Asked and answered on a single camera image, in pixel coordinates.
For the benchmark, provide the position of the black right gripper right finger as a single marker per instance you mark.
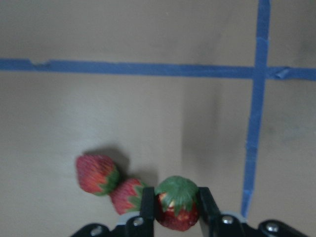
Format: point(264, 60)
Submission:
point(216, 223)

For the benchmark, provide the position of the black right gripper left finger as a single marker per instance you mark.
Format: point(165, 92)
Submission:
point(142, 223)

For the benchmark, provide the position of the red strawberry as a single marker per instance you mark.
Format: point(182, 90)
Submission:
point(96, 174)
point(127, 196)

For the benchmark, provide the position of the strawberry with green top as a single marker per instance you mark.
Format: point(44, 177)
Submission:
point(177, 203)

